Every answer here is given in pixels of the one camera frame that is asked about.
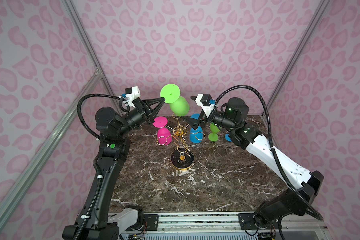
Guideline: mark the blue wine glass front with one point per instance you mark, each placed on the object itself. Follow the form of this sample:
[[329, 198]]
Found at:
[[228, 138]]

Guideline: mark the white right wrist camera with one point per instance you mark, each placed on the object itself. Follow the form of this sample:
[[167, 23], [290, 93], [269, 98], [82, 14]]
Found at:
[[206, 102]]

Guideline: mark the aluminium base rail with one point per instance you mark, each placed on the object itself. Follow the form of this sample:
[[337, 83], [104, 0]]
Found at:
[[198, 222]]

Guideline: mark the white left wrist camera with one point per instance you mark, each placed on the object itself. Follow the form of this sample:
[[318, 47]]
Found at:
[[130, 95]]

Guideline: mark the green wine glass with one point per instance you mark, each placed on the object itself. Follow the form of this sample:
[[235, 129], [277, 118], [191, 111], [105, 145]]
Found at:
[[213, 136], [178, 104]]

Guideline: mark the gold wire glass rack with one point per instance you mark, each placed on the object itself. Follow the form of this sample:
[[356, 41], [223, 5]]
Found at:
[[182, 158]]

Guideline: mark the blue wine glass back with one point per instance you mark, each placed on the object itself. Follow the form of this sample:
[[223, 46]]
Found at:
[[196, 135]]

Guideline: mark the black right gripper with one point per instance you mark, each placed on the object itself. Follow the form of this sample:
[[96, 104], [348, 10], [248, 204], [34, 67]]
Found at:
[[195, 123]]

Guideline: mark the blue wine glass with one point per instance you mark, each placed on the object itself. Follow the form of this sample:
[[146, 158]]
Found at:
[[228, 138], [196, 135]]

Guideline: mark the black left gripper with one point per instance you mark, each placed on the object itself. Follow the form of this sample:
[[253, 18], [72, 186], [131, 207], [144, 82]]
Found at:
[[144, 107]]

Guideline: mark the aluminium diagonal frame bar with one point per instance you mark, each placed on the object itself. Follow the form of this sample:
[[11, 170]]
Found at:
[[17, 192]]

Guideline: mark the magenta plastic wine glass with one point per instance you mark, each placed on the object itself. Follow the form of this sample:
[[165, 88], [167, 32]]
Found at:
[[164, 137]]

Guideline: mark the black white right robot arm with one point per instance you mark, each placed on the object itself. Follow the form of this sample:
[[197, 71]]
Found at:
[[303, 185]]

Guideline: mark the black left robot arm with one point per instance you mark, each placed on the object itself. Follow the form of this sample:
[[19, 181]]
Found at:
[[93, 223]]

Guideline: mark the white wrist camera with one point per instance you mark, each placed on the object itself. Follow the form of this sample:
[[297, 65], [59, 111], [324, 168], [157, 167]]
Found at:
[[206, 102], [130, 95]]

